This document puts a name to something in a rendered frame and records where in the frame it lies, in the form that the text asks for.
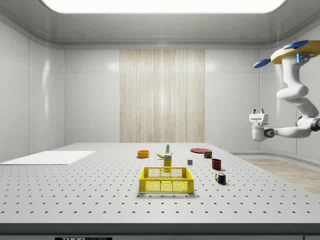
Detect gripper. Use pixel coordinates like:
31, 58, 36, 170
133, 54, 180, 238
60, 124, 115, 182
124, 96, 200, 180
248, 107, 270, 127

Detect red mug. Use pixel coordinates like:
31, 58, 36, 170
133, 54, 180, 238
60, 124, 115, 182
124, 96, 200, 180
211, 158, 223, 171

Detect drone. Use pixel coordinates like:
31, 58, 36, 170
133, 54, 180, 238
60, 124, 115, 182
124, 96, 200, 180
252, 39, 320, 69

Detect red plate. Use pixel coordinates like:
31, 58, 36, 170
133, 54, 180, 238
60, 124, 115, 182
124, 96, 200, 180
190, 147, 213, 155

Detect yellow and white box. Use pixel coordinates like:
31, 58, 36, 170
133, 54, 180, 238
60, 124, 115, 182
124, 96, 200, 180
163, 152, 174, 172

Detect yellow basket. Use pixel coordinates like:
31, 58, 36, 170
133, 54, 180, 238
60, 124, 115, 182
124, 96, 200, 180
138, 166, 195, 194

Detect white board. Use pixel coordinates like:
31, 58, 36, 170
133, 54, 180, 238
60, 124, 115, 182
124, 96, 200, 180
0, 150, 96, 166

